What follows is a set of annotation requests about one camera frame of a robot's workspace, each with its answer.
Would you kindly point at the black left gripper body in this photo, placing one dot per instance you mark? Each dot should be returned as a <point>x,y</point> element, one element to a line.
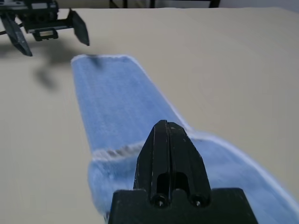
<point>39,14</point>

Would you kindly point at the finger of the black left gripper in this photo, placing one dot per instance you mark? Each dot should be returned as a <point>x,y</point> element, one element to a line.
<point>16,35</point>
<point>79,28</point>

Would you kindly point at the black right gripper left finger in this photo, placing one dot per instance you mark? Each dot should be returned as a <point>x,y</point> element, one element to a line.
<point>149,163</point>

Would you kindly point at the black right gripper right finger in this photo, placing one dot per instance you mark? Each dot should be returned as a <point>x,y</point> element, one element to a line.
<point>189,163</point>

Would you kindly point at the light blue terry towel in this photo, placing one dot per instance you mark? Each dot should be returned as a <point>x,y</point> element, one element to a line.
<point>112,98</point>

